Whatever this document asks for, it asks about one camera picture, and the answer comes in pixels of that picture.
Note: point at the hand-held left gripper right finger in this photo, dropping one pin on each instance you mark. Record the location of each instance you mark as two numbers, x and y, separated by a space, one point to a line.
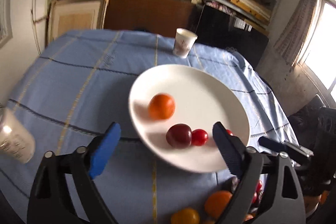
228 150

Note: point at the beige curtain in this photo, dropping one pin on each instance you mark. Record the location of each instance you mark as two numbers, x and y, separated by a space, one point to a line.
299 22

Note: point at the large orange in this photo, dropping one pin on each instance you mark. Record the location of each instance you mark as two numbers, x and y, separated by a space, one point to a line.
216 204

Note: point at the white plate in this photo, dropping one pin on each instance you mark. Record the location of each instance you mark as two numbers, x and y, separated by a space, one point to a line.
194 87

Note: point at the yellow tomato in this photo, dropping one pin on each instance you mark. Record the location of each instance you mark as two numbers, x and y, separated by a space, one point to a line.
185 217

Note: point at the brown wooden board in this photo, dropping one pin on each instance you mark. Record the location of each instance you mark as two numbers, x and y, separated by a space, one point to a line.
147 14

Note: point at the orange mandarin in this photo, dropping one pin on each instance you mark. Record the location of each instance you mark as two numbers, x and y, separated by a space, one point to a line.
161 106

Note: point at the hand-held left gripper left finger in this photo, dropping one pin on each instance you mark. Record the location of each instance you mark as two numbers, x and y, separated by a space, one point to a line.
103 150

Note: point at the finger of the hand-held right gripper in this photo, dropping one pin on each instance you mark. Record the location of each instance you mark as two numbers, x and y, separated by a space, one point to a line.
271 145
299 149

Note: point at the dark plum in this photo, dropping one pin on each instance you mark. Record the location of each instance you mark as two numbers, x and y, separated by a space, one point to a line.
231 185

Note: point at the light wooden cabinet door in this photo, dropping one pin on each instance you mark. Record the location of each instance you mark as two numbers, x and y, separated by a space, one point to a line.
76 19

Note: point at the white paper cup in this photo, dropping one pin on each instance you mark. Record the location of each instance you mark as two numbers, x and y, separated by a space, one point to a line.
183 43

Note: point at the window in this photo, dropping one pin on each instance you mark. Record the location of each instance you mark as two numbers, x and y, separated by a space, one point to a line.
325 43

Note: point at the blue checked tablecloth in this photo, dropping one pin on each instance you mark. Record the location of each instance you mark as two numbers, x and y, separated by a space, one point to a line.
78 87

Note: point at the small orange kumquat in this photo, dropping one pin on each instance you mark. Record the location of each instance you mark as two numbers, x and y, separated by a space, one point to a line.
248 217

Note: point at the purple plum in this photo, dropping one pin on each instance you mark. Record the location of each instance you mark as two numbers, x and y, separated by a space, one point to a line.
178 136

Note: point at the white jar with metal lid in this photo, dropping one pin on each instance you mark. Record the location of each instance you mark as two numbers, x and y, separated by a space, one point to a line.
14 137

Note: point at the red cherry tomato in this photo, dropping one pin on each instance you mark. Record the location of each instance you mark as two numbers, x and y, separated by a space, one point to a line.
254 197
200 137
259 186
229 132

